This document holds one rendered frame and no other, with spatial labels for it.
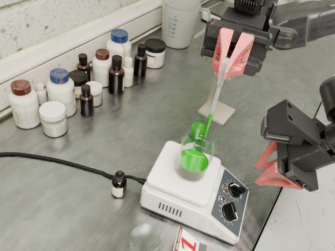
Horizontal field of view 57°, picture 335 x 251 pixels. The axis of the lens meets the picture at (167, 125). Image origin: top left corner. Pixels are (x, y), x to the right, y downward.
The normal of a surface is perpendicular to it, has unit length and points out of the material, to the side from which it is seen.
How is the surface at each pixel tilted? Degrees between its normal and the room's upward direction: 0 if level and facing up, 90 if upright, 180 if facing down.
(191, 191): 0
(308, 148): 61
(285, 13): 21
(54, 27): 90
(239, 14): 2
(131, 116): 0
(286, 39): 90
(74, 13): 90
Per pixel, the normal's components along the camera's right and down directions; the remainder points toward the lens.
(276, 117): -0.79, -0.50
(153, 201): -0.35, 0.61
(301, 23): -0.02, 0.69
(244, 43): -0.02, -0.44
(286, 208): 0.14, -0.72
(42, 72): 0.83, 0.47
